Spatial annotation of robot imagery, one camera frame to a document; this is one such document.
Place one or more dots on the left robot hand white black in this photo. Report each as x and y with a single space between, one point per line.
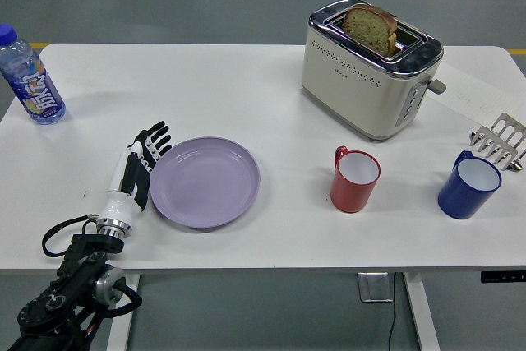
121 199

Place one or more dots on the purple plate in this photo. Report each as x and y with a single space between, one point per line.
205 182

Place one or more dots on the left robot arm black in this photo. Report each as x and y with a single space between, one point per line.
82 269

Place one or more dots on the blue drink bottle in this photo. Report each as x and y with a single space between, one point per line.
37 88

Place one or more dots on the red mug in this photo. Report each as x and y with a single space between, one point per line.
349 195

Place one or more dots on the cream chrome toaster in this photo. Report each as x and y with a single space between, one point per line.
353 92

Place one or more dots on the silver box under table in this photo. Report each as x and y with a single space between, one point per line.
373 287

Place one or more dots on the brown bread slice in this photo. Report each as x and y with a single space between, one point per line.
367 30

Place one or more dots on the blue mug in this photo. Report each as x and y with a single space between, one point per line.
460 199

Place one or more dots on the white paper sheet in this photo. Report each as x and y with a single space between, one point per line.
472 88

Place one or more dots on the metal toast rack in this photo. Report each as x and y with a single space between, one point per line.
503 137

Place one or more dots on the black table control panel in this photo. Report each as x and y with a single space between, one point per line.
503 277

